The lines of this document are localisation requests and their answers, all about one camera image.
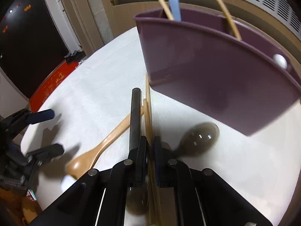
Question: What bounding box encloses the wooden chopstick in holder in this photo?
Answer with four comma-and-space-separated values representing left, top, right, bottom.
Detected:
158, 0, 174, 21

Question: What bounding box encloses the white round spoon in holder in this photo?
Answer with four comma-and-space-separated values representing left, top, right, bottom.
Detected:
273, 54, 288, 69

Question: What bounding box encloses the purple plastic utensil holder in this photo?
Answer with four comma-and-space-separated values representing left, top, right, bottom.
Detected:
134, 8, 300, 135

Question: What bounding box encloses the white plastic spoon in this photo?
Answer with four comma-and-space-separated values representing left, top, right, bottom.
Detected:
60, 175, 76, 193

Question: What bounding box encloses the grey spoon black handle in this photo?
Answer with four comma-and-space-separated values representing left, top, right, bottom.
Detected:
126, 88, 148, 215
162, 122, 220, 158

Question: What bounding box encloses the black appliance with lights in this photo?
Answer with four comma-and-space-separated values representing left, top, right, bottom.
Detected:
1, 0, 69, 98

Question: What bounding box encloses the wooden spoon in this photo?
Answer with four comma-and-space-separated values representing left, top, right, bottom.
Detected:
66, 114, 131, 179

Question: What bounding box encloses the red mat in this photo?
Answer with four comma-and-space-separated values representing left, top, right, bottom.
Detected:
29, 60, 79, 112

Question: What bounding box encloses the white table cloth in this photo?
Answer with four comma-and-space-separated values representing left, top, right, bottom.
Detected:
21, 28, 300, 225

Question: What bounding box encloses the light blue plastic utensil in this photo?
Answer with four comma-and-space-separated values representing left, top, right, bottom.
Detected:
168, 0, 182, 21

